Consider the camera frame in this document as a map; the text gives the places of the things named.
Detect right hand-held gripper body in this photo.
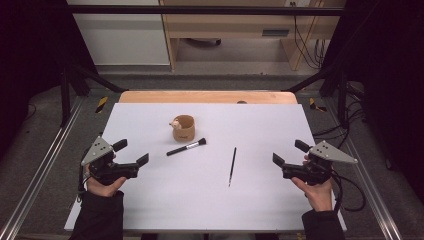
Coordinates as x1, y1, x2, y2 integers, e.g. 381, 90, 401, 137
281, 140, 359, 187

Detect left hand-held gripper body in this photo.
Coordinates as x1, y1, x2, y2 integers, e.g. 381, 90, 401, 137
80, 135, 140, 186

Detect thin black brush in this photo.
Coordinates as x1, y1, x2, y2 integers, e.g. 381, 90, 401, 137
228, 146, 238, 188

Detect wooden brush holder cup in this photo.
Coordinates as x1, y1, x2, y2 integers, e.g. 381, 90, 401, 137
168, 114, 197, 142

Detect person's left hand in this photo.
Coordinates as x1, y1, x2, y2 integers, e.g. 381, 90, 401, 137
84, 164, 128, 198

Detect person's right hand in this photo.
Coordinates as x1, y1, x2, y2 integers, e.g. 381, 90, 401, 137
290, 154, 335, 213

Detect black makeup brush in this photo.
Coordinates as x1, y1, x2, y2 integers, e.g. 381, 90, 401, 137
166, 137, 207, 157

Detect yellow black tape strip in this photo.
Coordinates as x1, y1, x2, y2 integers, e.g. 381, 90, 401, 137
308, 97, 328, 113
95, 96, 110, 115

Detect white table board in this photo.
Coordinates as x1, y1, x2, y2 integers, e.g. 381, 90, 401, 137
63, 102, 348, 233

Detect wooden table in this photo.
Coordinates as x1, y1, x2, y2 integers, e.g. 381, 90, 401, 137
118, 90, 299, 105

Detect white cabinet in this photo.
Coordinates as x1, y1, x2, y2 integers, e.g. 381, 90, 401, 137
66, 0, 171, 66

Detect dark curtain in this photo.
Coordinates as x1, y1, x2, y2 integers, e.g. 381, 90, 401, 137
0, 0, 98, 161
321, 0, 424, 204

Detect light wooden desk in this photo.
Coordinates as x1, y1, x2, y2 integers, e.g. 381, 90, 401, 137
159, 0, 346, 72

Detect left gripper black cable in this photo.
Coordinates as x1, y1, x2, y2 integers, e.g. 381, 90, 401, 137
76, 164, 93, 203

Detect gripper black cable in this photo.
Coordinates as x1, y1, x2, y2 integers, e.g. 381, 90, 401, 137
330, 169, 367, 213
76, 164, 93, 203

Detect black floor cables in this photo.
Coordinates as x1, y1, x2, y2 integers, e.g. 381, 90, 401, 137
312, 81, 367, 151

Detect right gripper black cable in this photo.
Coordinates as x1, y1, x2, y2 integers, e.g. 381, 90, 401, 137
330, 169, 367, 213

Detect black frame stand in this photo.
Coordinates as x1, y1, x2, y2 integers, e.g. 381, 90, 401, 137
59, 62, 130, 128
285, 62, 352, 130

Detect aluminium floor rail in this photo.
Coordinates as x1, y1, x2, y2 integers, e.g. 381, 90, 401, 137
324, 98, 405, 240
0, 96, 86, 240

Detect hanging black desk cables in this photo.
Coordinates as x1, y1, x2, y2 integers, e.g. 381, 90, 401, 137
289, 1, 330, 71

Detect black horizontal frame bar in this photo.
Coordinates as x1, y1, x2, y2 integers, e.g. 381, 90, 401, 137
64, 4, 345, 17

